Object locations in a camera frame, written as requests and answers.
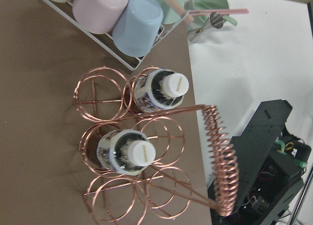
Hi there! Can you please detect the copper wire bottle basket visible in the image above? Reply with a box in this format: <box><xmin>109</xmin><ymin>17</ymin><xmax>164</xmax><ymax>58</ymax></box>
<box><xmin>73</xmin><ymin>67</ymin><xmax>239</xmax><ymax>225</ymax></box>

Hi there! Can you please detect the tea bottle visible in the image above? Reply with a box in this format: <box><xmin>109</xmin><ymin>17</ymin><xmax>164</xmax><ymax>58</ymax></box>
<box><xmin>133</xmin><ymin>68</ymin><xmax>189</xmax><ymax>113</ymax></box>
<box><xmin>84</xmin><ymin>129</ymin><xmax>157</xmax><ymax>175</ymax></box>

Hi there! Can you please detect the tea bottle lower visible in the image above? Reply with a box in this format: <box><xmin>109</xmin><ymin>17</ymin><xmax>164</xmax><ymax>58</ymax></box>
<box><xmin>84</xmin><ymin>129</ymin><xmax>157</xmax><ymax>175</ymax></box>

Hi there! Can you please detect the white cup rack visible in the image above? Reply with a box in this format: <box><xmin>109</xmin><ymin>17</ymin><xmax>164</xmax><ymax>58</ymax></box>
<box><xmin>39</xmin><ymin>0</ymin><xmax>195</xmax><ymax>71</ymax></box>

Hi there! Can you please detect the blue cup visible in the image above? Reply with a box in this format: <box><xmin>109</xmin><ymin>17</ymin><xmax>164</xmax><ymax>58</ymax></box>
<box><xmin>112</xmin><ymin>0</ymin><xmax>163</xmax><ymax>57</ymax></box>

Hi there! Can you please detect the steel jigger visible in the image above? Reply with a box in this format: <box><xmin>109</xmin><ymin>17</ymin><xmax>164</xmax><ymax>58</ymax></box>
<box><xmin>187</xmin><ymin>12</ymin><xmax>224</xmax><ymax>43</ymax></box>

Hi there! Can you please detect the pink cup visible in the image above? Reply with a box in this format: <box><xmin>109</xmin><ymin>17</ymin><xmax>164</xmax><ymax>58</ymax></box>
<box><xmin>72</xmin><ymin>0</ymin><xmax>129</xmax><ymax>34</ymax></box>

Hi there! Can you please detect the green cup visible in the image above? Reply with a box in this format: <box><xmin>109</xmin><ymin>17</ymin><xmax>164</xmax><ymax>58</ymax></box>
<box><xmin>156</xmin><ymin>0</ymin><xmax>184</xmax><ymax>24</ymax></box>

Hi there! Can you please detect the green bowl pink stick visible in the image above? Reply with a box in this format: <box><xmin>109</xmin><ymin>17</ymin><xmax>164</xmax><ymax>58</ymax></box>
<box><xmin>184</xmin><ymin>0</ymin><xmax>248</xmax><ymax>30</ymax></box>

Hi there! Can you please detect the black electronics chassis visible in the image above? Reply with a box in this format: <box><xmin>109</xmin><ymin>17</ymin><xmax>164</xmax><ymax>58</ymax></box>
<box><xmin>211</xmin><ymin>99</ymin><xmax>312</xmax><ymax>225</ymax></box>

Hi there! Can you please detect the green tipped metal rod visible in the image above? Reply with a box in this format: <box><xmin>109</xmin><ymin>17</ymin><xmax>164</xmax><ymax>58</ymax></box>
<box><xmin>288</xmin><ymin>166</ymin><xmax>313</xmax><ymax>225</ymax></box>

